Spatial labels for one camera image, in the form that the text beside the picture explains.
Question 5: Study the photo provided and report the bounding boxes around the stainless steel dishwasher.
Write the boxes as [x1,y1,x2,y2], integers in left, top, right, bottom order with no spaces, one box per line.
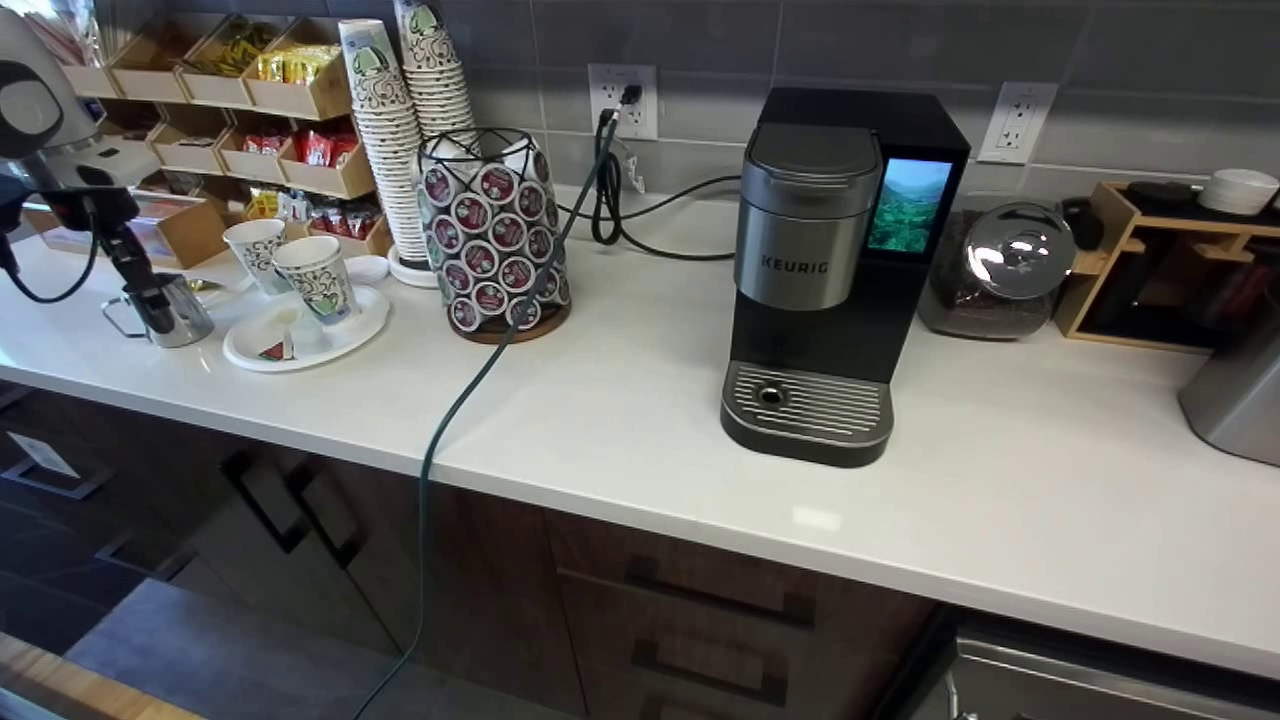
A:
[916,612,1280,720]

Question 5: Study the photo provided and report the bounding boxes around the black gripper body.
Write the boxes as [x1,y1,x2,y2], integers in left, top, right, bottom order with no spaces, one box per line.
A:
[75,184,155,287]

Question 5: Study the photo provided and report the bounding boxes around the silver metal cup with handle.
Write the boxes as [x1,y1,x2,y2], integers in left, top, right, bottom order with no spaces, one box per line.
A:
[98,272,221,352]

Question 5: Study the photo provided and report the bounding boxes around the grey metal appliance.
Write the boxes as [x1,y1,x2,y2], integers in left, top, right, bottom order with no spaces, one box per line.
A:
[1173,307,1280,471]

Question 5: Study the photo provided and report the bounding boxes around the wire coffee pod carousel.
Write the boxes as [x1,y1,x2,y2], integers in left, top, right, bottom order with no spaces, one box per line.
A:
[411,123,576,349]

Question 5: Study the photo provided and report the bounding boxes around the white bowl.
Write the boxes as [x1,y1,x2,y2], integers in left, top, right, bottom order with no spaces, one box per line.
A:
[1196,163,1280,218]

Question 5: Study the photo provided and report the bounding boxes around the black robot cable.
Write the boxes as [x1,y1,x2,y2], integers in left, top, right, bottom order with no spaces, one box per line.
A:
[0,195,113,307]

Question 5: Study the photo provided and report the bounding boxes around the black power cable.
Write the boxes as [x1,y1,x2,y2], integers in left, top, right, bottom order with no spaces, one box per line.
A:
[587,82,744,265]

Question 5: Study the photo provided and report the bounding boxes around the wooden countertop organiser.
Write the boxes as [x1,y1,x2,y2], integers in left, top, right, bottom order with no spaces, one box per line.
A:
[1050,176,1280,357]

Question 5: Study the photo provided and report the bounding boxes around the blue-green cable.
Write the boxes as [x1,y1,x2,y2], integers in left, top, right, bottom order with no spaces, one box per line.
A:
[347,106,626,720]

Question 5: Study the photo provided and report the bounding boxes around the black cabinet door handle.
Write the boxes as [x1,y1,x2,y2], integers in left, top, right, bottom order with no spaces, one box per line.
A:
[221,448,312,555]
[283,460,372,571]

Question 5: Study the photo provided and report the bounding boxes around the cardboard box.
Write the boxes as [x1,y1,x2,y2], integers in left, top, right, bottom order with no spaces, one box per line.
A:
[128,195,231,272]

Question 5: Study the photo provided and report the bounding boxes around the patterned paper cup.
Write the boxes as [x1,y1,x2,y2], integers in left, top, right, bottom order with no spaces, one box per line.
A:
[221,217,292,301]
[269,232,362,328]

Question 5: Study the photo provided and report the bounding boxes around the tall stack of paper cups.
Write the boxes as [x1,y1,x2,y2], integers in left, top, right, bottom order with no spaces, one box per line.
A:
[332,14,431,272]
[393,0,479,145]

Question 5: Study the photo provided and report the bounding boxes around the wooden board edge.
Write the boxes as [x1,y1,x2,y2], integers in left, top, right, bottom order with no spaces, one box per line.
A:
[0,627,207,720]

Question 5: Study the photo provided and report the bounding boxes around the wooden tea bag rack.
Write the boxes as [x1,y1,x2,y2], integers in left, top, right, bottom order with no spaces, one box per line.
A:
[55,11,380,265]

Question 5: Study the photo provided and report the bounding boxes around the white wall outlet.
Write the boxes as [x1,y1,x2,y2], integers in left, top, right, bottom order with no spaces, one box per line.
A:
[977,80,1061,166]
[584,58,664,145]

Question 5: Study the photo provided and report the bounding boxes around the black drawer handle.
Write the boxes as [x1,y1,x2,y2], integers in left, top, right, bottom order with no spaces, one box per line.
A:
[619,553,820,631]
[629,635,792,706]

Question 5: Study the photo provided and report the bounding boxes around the white round plate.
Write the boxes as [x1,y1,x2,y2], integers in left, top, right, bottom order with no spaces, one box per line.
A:
[215,278,396,375]

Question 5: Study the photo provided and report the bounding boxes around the round container with silver lid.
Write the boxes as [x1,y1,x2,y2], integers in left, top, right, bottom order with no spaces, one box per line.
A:
[916,195,1086,343]

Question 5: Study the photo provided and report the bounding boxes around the black Keurig coffee machine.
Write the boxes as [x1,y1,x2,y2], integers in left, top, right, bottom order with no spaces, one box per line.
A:
[718,82,977,471]

